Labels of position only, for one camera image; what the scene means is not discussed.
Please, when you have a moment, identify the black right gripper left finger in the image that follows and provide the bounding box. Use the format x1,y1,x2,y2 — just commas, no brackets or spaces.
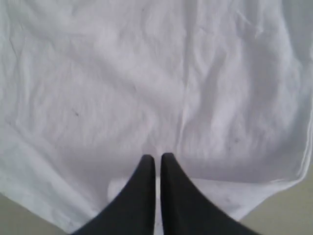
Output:
73,155,155,235

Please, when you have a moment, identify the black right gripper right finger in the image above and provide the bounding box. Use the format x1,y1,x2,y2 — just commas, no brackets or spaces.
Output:
160,153,257,235

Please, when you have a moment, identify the white t-shirt red print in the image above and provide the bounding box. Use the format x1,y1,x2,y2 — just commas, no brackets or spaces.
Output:
0,0,313,232

